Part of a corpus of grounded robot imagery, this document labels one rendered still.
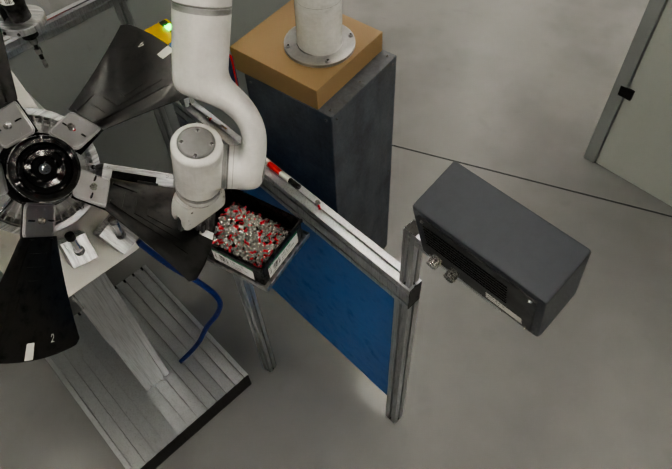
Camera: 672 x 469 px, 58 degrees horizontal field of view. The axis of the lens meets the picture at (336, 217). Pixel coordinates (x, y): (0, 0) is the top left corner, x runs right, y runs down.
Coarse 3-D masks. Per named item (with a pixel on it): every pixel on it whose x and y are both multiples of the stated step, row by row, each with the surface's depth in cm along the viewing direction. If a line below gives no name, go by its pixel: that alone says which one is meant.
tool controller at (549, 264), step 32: (448, 192) 99; (480, 192) 97; (448, 224) 96; (480, 224) 95; (512, 224) 94; (544, 224) 93; (448, 256) 104; (480, 256) 93; (512, 256) 92; (544, 256) 91; (576, 256) 89; (480, 288) 105; (512, 288) 92; (544, 288) 88; (576, 288) 102; (544, 320) 96
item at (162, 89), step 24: (120, 48) 124; (144, 48) 124; (96, 72) 122; (120, 72) 121; (144, 72) 121; (168, 72) 122; (96, 96) 119; (120, 96) 118; (144, 96) 119; (168, 96) 120; (96, 120) 115; (120, 120) 116
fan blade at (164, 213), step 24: (120, 192) 121; (144, 192) 125; (168, 192) 129; (120, 216) 117; (144, 216) 120; (168, 216) 124; (144, 240) 118; (168, 240) 121; (192, 240) 126; (192, 264) 123
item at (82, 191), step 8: (80, 176) 118; (88, 176) 120; (80, 184) 117; (88, 184) 118; (104, 184) 121; (80, 192) 115; (88, 192) 116; (96, 192) 118; (104, 192) 119; (88, 200) 115; (96, 200) 116; (104, 200) 117
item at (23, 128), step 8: (8, 104) 108; (16, 104) 108; (0, 112) 110; (8, 112) 109; (16, 112) 109; (0, 120) 110; (8, 120) 110; (24, 120) 109; (0, 128) 111; (16, 128) 110; (24, 128) 110; (32, 128) 109; (0, 136) 112; (8, 136) 111; (16, 136) 111; (24, 136) 110; (0, 144) 113; (8, 144) 112
